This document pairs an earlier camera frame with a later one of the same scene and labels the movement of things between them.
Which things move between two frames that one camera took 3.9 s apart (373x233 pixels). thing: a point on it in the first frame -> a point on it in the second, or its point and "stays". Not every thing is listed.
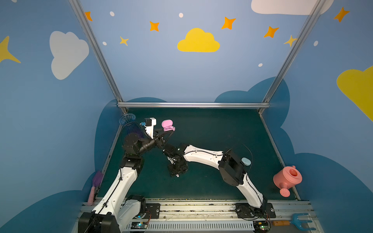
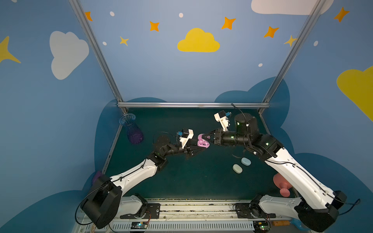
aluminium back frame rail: x=193 y=105 stays
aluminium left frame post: x=93 y=41 stays
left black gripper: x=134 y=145 -> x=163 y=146
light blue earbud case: x=246 y=161 stays
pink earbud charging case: x=167 y=125 -> x=201 y=142
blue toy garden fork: x=297 y=222 stays
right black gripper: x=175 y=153 -> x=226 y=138
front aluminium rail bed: x=220 y=216 stays
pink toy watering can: x=286 y=178 stays
